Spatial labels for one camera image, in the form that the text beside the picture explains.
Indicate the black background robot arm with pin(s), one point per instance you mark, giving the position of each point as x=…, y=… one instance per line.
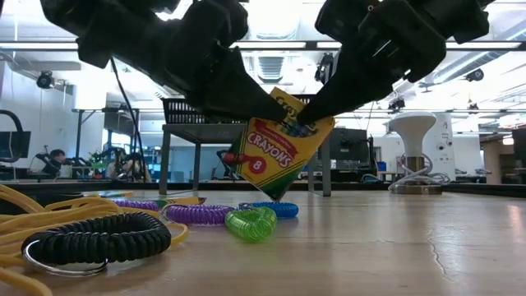
x=224, y=164

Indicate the black monitor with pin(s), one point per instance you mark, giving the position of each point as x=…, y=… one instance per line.
x=14, y=144

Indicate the black slotted plastic basket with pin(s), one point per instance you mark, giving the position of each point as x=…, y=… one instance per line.
x=308, y=98
x=181, y=113

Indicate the dark printed box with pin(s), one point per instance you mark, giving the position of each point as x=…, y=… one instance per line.
x=119, y=193

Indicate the purple spiral wrist coil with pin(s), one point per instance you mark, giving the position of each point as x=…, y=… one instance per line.
x=135, y=204
x=197, y=214

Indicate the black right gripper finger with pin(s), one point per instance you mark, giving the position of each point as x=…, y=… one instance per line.
x=341, y=94

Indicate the black ceiling camera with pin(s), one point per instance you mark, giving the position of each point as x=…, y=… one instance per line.
x=396, y=104
x=475, y=75
x=44, y=80
x=324, y=67

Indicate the wooden cabinet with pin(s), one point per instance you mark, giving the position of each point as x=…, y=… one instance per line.
x=493, y=160

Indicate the yellow black rubber band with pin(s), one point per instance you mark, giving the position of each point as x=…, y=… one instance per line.
x=102, y=238

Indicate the blue spiral wrist coil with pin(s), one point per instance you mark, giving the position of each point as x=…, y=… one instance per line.
x=279, y=209

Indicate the white mushroom lamp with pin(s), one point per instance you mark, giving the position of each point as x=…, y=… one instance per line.
x=412, y=127

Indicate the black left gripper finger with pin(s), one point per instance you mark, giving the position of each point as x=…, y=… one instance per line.
x=246, y=98

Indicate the yellow crayons box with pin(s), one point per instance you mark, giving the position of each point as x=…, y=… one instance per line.
x=279, y=152

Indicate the black equipment cabinet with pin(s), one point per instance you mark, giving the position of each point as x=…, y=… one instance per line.
x=349, y=152

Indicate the green spiral wrist coil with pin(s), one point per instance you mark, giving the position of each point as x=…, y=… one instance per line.
x=250, y=224

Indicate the person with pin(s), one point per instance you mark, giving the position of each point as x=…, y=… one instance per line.
x=55, y=162
x=131, y=166

